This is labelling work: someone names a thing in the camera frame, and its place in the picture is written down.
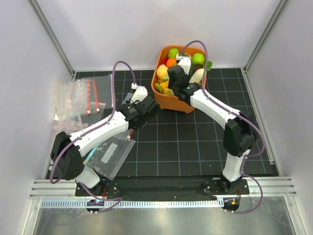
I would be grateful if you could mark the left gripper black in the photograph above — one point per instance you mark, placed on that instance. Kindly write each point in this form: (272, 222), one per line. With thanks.
(134, 105)

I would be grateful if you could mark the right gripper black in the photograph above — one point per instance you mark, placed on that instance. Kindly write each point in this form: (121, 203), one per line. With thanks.
(170, 85)

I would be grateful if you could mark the orange zipper clear bag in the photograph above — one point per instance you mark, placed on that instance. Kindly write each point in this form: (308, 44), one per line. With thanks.
(126, 115)

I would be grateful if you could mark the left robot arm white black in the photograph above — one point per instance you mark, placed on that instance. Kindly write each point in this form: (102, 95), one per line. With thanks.
(68, 150)

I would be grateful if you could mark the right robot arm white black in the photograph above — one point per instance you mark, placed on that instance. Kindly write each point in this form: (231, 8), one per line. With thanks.
(239, 136)

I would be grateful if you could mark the red zipper clear bag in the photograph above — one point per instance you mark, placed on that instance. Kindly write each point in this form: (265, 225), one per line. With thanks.
(92, 97)

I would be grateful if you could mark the blue zipper clear bag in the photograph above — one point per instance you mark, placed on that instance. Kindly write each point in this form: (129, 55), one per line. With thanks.
(107, 157)

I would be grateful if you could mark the yellow banana bunch toy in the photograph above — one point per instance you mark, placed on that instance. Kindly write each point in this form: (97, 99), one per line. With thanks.
(163, 88)

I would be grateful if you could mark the yellow lemon toy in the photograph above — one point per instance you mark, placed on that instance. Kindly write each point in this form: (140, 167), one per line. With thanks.
(162, 73)

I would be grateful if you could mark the white radish toy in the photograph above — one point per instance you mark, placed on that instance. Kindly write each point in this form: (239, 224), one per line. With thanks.
(197, 76)

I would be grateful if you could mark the orange fruit toy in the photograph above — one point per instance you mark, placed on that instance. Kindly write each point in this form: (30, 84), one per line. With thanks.
(171, 62)

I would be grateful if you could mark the orange plastic basket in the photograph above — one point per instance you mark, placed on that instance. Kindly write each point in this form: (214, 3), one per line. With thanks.
(167, 101)

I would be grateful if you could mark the green apple toy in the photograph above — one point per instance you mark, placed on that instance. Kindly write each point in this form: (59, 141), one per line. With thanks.
(198, 59)

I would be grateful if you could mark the black grid mat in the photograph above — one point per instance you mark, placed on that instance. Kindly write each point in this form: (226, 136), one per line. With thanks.
(178, 144)

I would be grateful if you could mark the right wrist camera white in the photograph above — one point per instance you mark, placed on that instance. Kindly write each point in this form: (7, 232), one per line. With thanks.
(184, 62)

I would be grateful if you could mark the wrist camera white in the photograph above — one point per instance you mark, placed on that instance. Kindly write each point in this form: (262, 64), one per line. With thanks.
(140, 92)
(184, 62)

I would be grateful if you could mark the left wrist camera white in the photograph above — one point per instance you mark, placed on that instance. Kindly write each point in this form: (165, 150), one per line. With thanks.
(140, 92)

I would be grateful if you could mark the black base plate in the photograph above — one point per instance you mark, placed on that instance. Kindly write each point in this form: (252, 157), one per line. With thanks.
(162, 185)

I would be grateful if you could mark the grey slotted cable duct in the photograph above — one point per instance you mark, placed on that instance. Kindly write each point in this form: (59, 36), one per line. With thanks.
(94, 203)

